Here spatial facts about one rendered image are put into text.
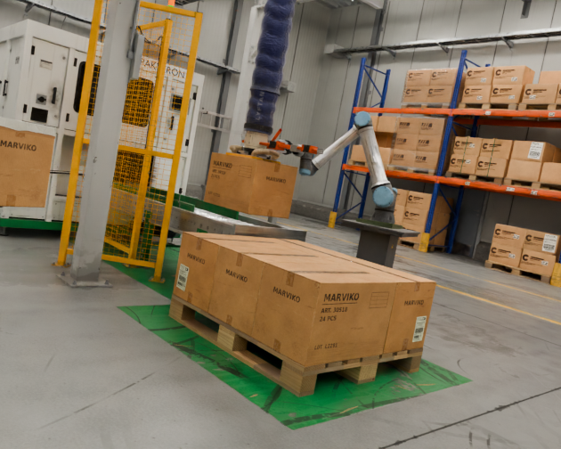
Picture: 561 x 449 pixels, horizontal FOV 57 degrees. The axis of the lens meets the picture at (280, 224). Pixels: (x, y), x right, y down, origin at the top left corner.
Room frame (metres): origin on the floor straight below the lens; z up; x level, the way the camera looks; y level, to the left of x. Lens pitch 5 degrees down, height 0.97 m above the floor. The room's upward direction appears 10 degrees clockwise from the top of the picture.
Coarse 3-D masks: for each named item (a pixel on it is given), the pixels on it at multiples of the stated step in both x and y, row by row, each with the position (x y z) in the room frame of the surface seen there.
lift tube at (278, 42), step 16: (272, 0) 3.97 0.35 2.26; (288, 0) 3.96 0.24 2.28; (272, 16) 3.96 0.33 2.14; (288, 16) 3.98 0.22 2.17; (272, 32) 3.95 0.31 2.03; (288, 32) 4.01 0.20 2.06; (272, 48) 3.94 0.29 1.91; (288, 48) 4.05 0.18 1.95; (256, 64) 4.00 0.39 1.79; (272, 64) 3.95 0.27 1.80; (256, 80) 3.97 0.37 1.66; (272, 80) 3.96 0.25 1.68
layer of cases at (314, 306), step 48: (192, 240) 3.09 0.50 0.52; (240, 240) 3.27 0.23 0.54; (288, 240) 3.74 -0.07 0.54; (192, 288) 3.03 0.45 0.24; (240, 288) 2.71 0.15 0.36; (288, 288) 2.45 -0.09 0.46; (336, 288) 2.39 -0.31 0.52; (384, 288) 2.64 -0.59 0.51; (432, 288) 2.96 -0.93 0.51; (288, 336) 2.41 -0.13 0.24; (336, 336) 2.43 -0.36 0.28; (384, 336) 2.70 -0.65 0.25
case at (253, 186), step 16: (224, 160) 4.00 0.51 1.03; (240, 160) 3.84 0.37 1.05; (256, 160) 3.70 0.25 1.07; (208, 176) 4.13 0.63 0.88; (224, 176) 3.97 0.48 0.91; (240, 176) 3.82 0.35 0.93; (256, 176) 3.71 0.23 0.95; (272, 176) 3.81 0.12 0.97; (288, 176) 3.91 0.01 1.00; (208, 192) 4.11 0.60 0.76; (224, 192) 3.94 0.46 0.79; (240, 192) 3.79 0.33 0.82; (256, 192) 3.73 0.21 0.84; (272, 192) 3.83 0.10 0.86; (288, 192) 3.92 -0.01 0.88; (240, 208) 3.77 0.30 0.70; (256, 208) 3.75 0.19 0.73; (272, 208) 3.85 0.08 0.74; (288, 208) 3.94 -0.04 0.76
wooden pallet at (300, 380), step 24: (192, 312) 3.13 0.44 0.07; (216, 336) 2.89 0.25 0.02; (240, 336) 2.65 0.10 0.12; (240, 360) 2.63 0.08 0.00; (288, 360) 2.39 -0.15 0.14; (360, 360) 2.60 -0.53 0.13; (384, 360) 2.73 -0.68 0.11; (408, 360) 2.93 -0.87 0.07; (288, 384) 2.36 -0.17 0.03; (312, 384) 2.36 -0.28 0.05
